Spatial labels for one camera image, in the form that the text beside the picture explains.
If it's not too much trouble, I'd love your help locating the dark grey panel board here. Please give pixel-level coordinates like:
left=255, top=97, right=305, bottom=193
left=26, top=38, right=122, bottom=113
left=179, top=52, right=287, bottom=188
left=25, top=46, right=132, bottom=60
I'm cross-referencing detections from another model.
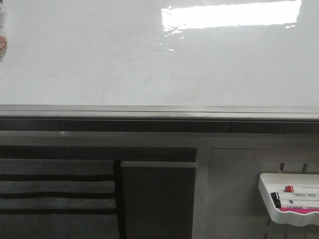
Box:
left=122, top=167, right=195, bottom=239

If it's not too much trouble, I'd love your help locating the pink eraser pad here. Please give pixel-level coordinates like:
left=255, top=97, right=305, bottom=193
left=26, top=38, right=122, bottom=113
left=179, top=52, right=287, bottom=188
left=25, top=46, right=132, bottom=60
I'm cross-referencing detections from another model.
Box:
left=279, top=208, right=319, bottom=214

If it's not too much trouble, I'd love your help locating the white metal frame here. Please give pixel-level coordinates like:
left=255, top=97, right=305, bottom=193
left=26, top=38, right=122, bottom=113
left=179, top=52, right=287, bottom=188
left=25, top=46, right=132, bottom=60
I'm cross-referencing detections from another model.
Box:
left=0, top=130, right=319, bottom=239

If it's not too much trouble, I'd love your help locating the black capped marker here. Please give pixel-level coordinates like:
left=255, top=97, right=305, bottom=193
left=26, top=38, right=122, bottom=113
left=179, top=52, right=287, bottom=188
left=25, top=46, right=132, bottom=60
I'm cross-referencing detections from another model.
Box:
left=270, top=192, right=319, bottom=201
left=273, top=199, right=319, bottom=210

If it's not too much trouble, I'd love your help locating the black capped marker lower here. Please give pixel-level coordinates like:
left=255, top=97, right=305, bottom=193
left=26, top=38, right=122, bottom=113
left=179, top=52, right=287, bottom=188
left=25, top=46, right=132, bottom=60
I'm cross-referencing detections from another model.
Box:
left=273, top=199, right=319, bottom=210

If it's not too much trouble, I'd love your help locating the black capped marker upper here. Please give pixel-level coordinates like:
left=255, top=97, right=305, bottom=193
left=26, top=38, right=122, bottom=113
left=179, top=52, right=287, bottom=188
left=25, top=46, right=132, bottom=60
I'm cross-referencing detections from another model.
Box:
left=270, top=192, right=319, bottom=201

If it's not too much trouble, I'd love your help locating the white whiteboard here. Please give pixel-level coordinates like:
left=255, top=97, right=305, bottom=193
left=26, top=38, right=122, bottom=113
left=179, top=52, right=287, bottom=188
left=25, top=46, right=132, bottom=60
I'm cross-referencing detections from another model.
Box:
left=0, top=0, right=319, bottom=121

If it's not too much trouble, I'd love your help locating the grey striped fabric organizer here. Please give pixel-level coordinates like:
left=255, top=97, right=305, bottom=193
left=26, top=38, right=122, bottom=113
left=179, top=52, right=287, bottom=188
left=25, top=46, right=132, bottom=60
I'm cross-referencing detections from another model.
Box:
left=0, top=159, right=126, bottom=239

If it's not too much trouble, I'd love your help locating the red capped marker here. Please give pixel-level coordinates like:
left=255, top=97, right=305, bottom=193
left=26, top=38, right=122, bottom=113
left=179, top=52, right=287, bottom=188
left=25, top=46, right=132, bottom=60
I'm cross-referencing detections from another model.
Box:
left=285, top=185, right=319, bottom=193

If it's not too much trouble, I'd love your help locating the white plastic marker tray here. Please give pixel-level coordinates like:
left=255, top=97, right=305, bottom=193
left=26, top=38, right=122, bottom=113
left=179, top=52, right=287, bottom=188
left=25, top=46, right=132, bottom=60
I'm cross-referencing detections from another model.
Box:
left=258, top=173, right=319, bottom=227

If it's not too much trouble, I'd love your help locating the white taped marker pen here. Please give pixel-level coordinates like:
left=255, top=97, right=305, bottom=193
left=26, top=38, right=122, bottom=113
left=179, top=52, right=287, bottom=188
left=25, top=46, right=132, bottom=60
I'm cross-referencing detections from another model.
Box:
left=0, top=0, right=8, bottom=61

